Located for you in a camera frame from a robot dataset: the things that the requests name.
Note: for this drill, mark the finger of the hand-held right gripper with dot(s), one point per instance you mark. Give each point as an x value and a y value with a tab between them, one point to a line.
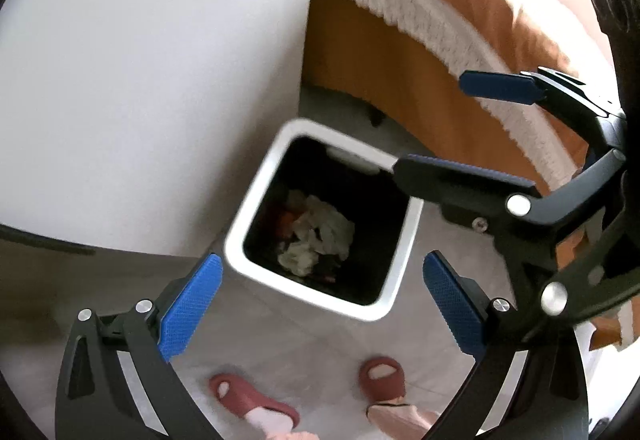
495	86
470	172

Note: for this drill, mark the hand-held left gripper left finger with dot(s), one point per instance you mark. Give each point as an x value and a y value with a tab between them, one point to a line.
192	305

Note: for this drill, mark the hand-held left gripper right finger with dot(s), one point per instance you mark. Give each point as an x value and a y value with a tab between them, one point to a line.
450	305

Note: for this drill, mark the white trash bin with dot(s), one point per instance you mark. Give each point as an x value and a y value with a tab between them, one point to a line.
370	240

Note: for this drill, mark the white tissue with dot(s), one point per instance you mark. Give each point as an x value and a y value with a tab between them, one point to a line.
300	260

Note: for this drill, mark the cream tissue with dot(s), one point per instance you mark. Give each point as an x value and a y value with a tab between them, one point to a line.
325	222

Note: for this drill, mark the red slipper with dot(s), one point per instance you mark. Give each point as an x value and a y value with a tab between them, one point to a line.
382	377
240	395

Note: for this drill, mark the dark bed leg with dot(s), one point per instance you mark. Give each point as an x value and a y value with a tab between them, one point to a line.
376	117

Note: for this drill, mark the orange bed base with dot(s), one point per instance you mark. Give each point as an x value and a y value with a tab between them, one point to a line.
380	70

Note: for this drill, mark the bed with orange cover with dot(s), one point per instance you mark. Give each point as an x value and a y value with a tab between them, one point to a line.
400	5

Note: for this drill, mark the person's right leg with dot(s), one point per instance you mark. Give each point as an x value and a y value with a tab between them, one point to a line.
400	420

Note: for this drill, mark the person's leg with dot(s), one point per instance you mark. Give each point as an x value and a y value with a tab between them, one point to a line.
400	420
285	427

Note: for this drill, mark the person's left leg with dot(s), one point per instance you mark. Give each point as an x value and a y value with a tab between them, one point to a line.
285	427

